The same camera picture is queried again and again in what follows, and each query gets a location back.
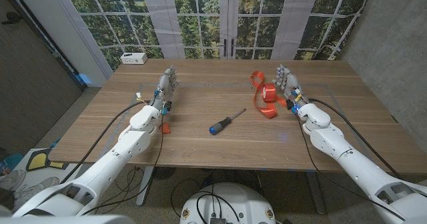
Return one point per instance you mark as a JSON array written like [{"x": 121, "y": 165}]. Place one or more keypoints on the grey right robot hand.
[{"x": 290, "y": 84}]

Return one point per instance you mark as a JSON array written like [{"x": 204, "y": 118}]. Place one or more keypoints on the white power strip box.
[{"x": 133, "y": 58}]

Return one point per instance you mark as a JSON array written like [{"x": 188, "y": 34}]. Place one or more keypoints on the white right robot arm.
[{"x": 350, "y": 157}]

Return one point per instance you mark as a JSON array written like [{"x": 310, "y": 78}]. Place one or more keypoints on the black round floor disc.
[{"x": 164, "y": 172}]

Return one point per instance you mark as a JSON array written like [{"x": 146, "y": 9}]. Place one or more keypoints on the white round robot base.
[{"x": 233, "y": 204}]

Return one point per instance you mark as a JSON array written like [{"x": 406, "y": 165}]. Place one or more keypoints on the grey sneaker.
[
  {"x": 10, "y": 180},
  {"x": 33, "y": 190}
]

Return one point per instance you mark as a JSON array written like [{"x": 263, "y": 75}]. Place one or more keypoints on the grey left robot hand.
[{"x": 163, "y": 84}]

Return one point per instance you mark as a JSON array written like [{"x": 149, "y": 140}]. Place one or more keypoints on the white printed floor mat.
[{"x": 36, "y": 160}]

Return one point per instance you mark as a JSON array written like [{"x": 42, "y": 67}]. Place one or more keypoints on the white table leg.
[{"x": 145, "y": 184}]

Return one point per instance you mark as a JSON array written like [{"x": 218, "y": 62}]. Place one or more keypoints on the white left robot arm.
[{"x": 100, "y": 170}]

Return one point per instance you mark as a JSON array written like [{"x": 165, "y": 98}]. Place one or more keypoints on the orange ribbon with spool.
[{"x": 268, "y": 92}]

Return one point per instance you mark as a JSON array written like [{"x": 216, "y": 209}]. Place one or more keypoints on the printed window forest backdrop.
[{"x": 160, "y": 17}]

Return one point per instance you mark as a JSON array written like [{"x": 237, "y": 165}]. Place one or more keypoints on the white robot chest shell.
[{"x": 66, "y": 220}]

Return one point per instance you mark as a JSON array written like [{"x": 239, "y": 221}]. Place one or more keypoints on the grey table leg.
[{"x": 317, "y": 194}]

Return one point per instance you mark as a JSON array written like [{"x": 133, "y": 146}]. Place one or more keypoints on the small orange red piece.
[{"x": 165, "y": 129}]

